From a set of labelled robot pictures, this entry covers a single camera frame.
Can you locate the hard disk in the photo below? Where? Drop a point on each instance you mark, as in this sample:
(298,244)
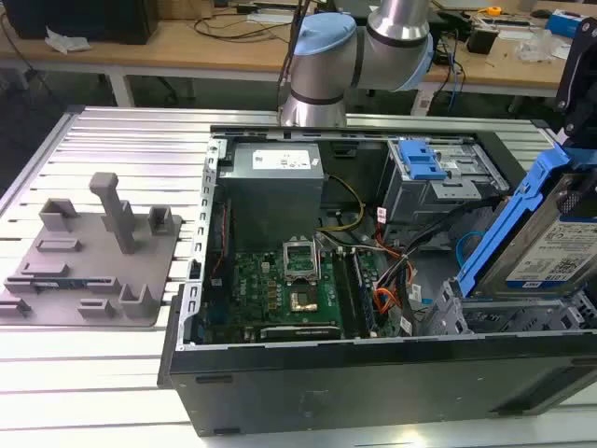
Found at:
(536,252)

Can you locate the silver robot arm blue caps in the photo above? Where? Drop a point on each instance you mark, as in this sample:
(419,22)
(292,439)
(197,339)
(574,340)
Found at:
(326,70)

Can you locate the black RAM slot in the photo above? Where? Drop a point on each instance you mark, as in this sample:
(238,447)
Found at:
(348,294)
(354,294)
(342,294)

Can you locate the clear plastic bag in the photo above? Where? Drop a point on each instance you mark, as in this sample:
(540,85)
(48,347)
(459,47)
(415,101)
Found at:
(541,46)

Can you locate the blue cardboard box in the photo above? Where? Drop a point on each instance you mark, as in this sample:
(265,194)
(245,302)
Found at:
(564,23)

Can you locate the small black box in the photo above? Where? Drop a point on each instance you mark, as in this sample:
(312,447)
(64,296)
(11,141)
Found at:
(480,39)

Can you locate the blue carrier in drive cage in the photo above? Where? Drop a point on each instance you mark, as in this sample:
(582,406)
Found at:
(420,161)

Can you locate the metal drive cage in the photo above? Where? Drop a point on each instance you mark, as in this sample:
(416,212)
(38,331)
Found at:
(420,200)

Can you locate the installed RAM stick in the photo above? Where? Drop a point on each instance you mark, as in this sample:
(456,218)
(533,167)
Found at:
(365,294)

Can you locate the metal locking lever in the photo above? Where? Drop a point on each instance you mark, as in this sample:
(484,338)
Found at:
(319,254)

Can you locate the grey power supply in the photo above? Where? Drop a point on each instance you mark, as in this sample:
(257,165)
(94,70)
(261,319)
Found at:
(270,205)

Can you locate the CPU socket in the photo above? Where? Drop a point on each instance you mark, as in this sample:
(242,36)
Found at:
(303,301)

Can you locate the black PC case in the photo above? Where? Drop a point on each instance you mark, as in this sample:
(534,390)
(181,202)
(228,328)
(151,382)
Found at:
(373,387)

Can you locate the black graphics card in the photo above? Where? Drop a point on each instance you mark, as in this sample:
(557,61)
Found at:
(298,332)

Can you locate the green motherboard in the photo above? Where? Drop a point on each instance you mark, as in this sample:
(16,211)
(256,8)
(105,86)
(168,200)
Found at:
(252,284)

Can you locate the light wooden desk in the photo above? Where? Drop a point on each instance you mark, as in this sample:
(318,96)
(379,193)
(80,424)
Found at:
(186,46)

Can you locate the large black box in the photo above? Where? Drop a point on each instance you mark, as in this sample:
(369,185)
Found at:
(79,18)

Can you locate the crumpled clear plastic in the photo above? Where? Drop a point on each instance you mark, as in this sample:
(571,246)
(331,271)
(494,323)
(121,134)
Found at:
(65,43)

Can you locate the grey parts rack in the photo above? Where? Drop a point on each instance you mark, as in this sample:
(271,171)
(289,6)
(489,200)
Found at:
(93,280)

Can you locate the RAM stick on rack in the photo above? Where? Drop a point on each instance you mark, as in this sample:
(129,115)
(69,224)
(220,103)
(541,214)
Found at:
(56,283)

